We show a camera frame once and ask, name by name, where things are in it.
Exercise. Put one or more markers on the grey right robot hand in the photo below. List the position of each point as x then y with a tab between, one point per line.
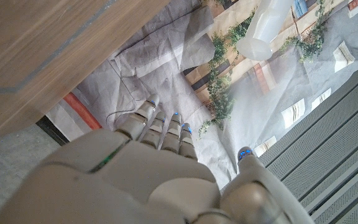
135	180

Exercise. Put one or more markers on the large clear plastic syringe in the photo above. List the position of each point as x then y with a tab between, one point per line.
266	25

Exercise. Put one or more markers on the black backdrop stand pole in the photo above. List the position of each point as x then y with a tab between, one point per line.
53	130

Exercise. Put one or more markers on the printed fabric backdrop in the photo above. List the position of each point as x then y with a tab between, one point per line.
166	62

